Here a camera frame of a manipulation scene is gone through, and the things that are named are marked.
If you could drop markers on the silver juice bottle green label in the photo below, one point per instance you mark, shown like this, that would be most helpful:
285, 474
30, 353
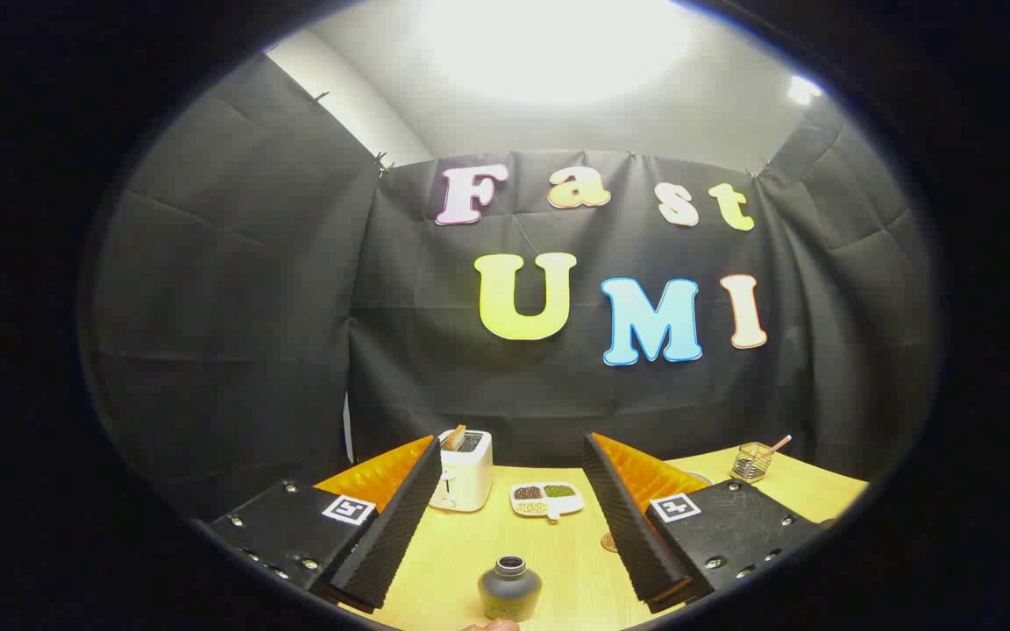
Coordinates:
509, 589

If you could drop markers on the white oval plate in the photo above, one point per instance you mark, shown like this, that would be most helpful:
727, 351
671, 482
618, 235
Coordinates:
700, 478

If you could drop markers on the white toaster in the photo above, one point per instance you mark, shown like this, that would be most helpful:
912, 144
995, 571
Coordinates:
468, 478

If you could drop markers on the pink straw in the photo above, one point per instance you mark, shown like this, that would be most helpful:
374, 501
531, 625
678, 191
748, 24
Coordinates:
778, 444

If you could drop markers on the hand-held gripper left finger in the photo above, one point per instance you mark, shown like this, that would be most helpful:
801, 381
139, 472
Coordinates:
391, 535

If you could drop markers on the black backdrop cloth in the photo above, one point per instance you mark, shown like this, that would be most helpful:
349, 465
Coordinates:
251, 307

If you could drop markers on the wooden table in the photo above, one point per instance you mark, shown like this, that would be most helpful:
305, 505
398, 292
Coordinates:
470, 548

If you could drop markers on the white divided dish with beans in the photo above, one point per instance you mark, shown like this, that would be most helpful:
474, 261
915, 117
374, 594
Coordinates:
547, 501

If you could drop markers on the toast slice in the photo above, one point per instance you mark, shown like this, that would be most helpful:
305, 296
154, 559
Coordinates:
453, 437

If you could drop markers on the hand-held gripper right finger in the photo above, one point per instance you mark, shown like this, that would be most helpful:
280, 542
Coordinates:
632, 535

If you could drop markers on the round cork coaster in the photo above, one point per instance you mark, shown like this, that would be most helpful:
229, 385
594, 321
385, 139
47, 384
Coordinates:
608, 542

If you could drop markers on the clear square holder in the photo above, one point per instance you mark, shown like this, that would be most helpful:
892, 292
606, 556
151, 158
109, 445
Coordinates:
750, 464

